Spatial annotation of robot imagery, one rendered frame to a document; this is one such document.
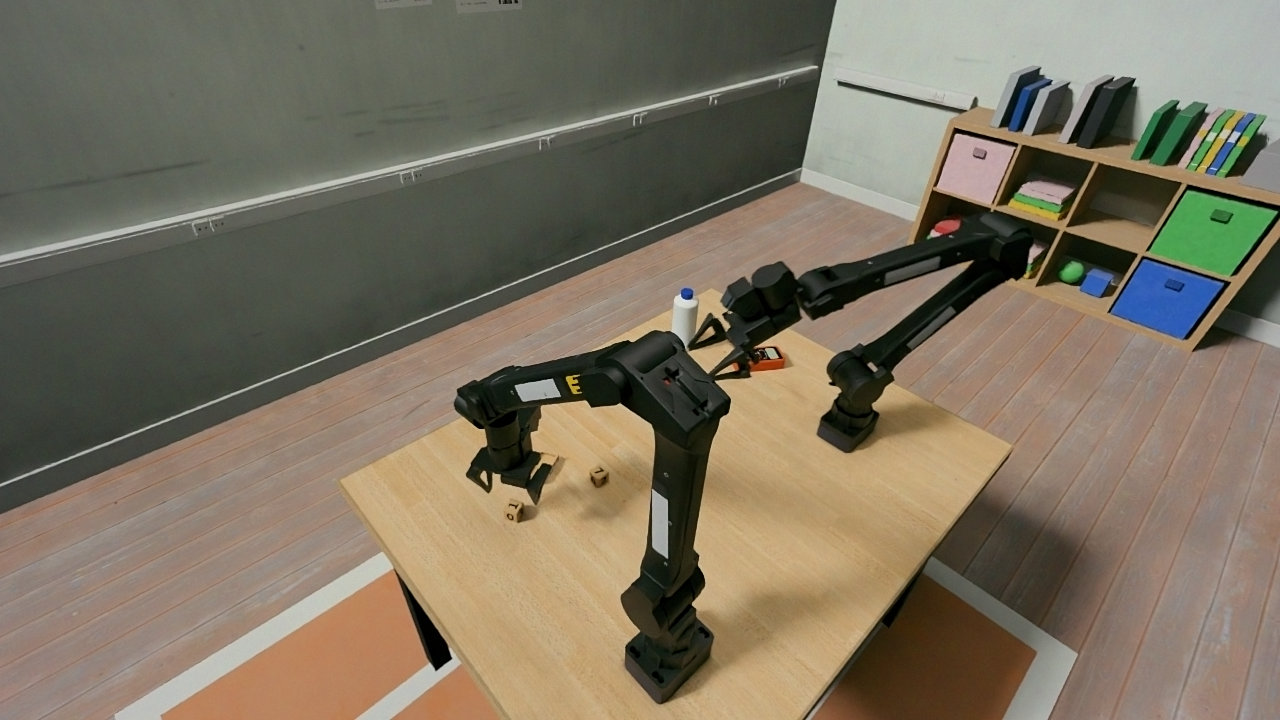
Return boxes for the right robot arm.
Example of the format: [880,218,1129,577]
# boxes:
[721,211,1036,443]

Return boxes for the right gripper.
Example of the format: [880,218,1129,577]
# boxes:
[689,310,780,380]

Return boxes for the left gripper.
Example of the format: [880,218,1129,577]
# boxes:
[465,436,552,505]

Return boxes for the tan shallow wooden tray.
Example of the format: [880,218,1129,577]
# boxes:
[530,450,559,486]

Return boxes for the white plastic bottle with blue cap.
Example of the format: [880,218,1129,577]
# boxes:
[672,288,699,351]

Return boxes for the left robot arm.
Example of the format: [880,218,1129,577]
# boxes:
[454,331,731,693]

